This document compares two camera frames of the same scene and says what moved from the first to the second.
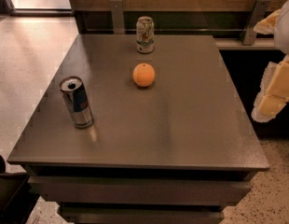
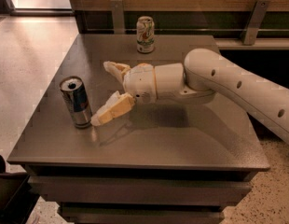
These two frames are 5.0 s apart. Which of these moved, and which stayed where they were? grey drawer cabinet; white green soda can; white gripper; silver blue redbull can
Moved: white gripper
Stayed: grey drawer cabinet; white green soda can; silver blue redbull can
